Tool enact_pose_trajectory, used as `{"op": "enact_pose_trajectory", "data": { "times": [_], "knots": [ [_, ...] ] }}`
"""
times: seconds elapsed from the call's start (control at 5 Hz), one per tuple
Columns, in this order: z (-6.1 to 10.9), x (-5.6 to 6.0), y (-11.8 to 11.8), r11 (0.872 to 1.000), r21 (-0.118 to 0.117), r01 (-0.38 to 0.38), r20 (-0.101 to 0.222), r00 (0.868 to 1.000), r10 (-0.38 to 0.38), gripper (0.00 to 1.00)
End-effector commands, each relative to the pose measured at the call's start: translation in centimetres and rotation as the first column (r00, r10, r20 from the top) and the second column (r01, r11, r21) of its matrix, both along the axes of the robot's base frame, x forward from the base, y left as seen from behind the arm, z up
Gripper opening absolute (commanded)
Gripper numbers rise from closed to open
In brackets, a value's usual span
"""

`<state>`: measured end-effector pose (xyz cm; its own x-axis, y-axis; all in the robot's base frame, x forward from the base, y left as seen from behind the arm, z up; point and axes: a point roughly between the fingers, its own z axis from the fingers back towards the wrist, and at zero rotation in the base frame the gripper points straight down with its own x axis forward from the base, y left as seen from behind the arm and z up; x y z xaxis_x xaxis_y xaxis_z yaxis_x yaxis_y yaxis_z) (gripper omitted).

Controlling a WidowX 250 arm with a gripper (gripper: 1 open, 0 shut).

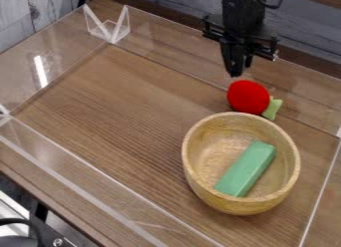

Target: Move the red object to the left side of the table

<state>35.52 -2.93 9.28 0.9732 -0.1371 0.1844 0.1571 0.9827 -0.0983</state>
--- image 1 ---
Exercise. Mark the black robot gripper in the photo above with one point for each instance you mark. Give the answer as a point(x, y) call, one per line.
point(239, 31)

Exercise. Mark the red plush strawberry toy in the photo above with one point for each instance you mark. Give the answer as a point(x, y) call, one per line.
point(250, 98)

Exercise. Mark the wooden bowl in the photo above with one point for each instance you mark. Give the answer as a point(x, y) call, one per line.
point(213, 144)

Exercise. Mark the green rectangular block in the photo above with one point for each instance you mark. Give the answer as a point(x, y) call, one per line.
point(246, 169)

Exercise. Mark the clear acrylic corner bracket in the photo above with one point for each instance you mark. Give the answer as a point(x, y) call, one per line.
point(108, 30)

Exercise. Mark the clear acrylic tray enclosure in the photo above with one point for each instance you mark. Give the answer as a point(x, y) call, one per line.
point(96, 116)

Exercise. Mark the black table leg bracket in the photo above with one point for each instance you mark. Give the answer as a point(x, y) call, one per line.
point(51, 237)

